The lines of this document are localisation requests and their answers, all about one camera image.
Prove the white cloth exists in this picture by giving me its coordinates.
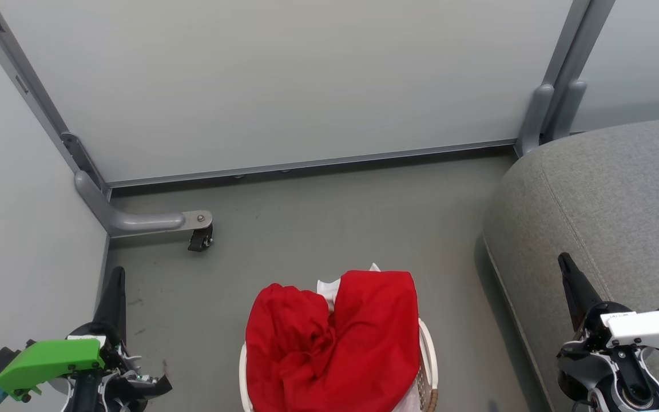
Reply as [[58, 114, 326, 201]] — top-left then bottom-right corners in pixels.
[[316, 263, 383, 313]]

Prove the red shirt with white hem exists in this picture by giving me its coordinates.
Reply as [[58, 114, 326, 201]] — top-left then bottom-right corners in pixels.
[[307, 270, 421, 412]]

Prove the black caster wheel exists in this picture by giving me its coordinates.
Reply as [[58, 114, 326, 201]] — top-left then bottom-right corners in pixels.
[[187, 224, 215, 253]]

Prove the grey partition bottom rail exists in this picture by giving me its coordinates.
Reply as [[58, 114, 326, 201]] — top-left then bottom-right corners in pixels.
[[105, 138, 518, 189]]

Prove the grey fabric sofa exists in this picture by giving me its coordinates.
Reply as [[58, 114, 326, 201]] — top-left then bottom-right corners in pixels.
[[481, 116, 659, 412]]

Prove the grey partition post with hinge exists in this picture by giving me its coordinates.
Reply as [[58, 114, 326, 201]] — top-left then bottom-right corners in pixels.
[[0, 0, 108, 191]]

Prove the grey partition foot bar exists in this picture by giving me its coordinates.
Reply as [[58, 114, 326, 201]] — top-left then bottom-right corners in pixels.
[[74, 170, 214, 239]]

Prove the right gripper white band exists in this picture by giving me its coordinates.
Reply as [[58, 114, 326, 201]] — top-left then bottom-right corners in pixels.
[[557, 252, 659, 367]]

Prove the white wicker laundry basket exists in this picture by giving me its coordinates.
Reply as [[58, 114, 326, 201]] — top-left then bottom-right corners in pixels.
[[239, 318, 439, 412]]

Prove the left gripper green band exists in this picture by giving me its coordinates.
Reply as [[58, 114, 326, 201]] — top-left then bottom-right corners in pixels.
[[0, 266, 128, 402]]

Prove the grey double partition post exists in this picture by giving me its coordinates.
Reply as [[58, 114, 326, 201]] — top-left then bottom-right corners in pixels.
[[514, 0, 617, 159]]

